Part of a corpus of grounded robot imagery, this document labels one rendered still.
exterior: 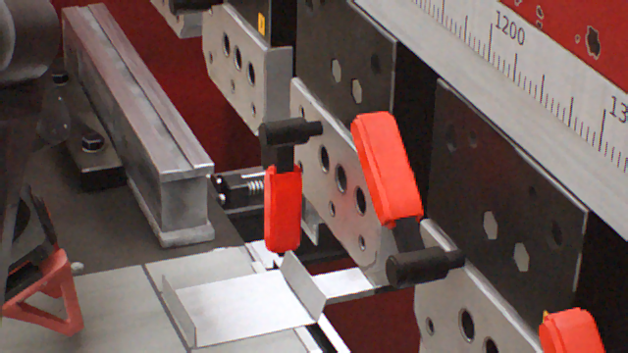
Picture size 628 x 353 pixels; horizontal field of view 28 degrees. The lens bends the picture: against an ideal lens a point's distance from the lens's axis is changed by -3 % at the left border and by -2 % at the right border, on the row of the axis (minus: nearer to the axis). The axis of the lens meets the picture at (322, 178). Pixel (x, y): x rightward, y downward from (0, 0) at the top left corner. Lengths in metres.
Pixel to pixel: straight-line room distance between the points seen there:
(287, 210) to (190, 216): 0.56
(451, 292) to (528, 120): 0.13
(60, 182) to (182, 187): 0.21
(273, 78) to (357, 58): 0.17
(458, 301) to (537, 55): 0.17
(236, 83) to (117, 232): 0.47
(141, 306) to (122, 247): 0.32
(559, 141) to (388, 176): 0.13
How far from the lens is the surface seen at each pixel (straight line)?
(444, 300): 0.72
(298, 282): 1.11
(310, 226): 1.03
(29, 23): 0.66
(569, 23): 0.57
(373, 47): 0.76
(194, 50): 1.94
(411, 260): 0.67
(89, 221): 1.47
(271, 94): 0.95
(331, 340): 1.06
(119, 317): 1.09
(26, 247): 0.96
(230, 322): 1.08
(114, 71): 1.60
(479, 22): 0.64
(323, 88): 0.84
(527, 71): 0.61
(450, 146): 0.69
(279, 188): 0.85
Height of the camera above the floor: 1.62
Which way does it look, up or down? 29 degrees down
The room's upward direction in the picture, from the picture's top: 2 degrees clockwise
